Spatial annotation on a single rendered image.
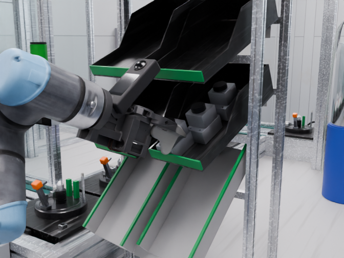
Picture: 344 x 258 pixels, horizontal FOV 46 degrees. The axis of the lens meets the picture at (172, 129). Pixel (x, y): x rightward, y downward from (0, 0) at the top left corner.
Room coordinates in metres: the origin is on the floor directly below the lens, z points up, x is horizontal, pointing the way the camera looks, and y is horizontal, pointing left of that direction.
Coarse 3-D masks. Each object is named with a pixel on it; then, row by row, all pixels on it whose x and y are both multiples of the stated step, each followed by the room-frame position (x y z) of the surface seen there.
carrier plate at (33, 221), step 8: (72, 192) 1.15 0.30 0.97; (80, 192) 1.15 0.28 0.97; (32, 200) 1.09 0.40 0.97; (88, 200) 1.09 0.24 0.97; (96, 200) 1.09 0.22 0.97; (32, 208) 1.03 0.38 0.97; (88, 208) 1.03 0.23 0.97; (32, 216) 0.98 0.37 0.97; (80, 216) 0.98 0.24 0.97; (32, 224) 0.93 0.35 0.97; (40, 224) 0.93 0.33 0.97; (48, 224) 0.93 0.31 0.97; (56, 224) 0.93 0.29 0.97; (72, 224) 0.93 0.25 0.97; (80, 224) 0.93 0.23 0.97; (32, 232) 0.91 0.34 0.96; (40, 232) 0.89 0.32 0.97; (48, 232) 0.89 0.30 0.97; (56, 232) 0.89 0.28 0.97; (64, 232) 0.89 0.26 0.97; (72, 232) 0.90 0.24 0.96; (48, 240) 0.88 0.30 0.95; (56, 240) 0.86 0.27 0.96
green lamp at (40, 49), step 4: (32, 44) 1.24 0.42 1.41; (36, 44) 1.24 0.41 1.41; (40, 44) 1.24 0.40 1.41; (44, 44) 1.24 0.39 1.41; (32, 48) 1.20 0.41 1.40; (36, 48) 1.20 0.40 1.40; (40, 48) 1.21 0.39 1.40; (44, 48) 1.21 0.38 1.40; (32, 52) 1.21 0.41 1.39; (36, 52) 1.20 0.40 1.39; (40, 52) 1.21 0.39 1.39; (44, 52) 1.21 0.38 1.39; (44, 56) 1.21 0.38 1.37
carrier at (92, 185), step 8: (120, 160) 1.23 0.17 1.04; (112, 168) 1.27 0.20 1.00; (96, 176) 1.30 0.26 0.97; (104, 176) 1.24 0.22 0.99; (80, 184) 1.22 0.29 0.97; (88, 184) 1.22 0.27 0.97; (96, 184) 1.22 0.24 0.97; (104, 184) 1.19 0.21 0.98; (88, 192) 1.16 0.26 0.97; (96, 192) 1.15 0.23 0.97
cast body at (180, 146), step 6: (174, 120) 0.75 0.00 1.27; (180, 120) 0.76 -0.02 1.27; (186, 126) 0.76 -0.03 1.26; (186, 132) 0.76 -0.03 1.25; (180, 138) 0.75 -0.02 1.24; (186, 138) 0.76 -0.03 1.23; (192, 138) 0.78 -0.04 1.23; (174, 144) 0.74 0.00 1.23; (180, 144) 0.75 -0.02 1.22; (186, 144) 0.76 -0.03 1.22; (174, 150) 0.74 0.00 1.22; (180, 150) 0.75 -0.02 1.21
